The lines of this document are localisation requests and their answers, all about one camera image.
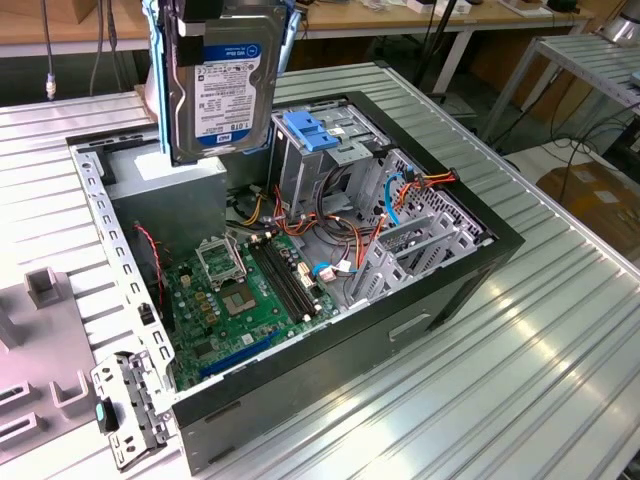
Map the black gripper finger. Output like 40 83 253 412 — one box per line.
171 0 225 68

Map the hard disk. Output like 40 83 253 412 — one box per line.
141 0 305 167

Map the red yellow power wire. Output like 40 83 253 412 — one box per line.
392 167 461 214

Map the grey metal disk bay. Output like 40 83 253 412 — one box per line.
344 149 497 310

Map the small cardboard box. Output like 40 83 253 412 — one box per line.
73 0 109 25

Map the blue plastic drive latch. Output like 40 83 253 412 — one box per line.
282 112 342 154

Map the grey power supply unit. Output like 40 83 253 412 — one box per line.
103 148 229 252

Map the grey metal optical drive cage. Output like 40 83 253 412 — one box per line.
268 110 392 222

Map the long wooden desk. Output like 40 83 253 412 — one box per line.
0 0 596 59

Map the metal socket cover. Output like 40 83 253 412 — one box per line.
194 236 250 291

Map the black case fan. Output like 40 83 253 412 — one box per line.
130 222 176 334

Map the black tripod stand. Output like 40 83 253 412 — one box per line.
413 0 464 97

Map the black RAM slot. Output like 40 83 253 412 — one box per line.
255 241 312 321
269 237 322 312
262 239 317 317
248 243 307 325

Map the CPU socket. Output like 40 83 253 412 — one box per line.
218 283 262 320

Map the green motherboard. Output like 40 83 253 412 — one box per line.
164 232 342 394

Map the blue expansion slot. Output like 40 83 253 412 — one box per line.
199 331 281 382

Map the grey parts rack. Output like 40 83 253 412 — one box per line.
0 264 101 451

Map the open black PC case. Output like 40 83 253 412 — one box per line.
64 89 526 476

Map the metal slat side table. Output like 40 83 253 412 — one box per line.
479 32 640 142

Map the brown cardboard box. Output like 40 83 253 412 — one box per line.
537 162 640 252

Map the grey hanging cable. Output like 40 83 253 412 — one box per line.
88 0 121 97

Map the thin cable with plug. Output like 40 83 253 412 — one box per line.
40 0 57 102

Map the mixed colour wire bundle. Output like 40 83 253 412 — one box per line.
224 182 389 274

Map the long blue data wire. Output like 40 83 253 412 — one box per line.
383 168 407 227

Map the short blue board wire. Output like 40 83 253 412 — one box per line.
310 260 360 282

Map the metal card retainer bracket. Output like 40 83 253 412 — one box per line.
89 349 177 474

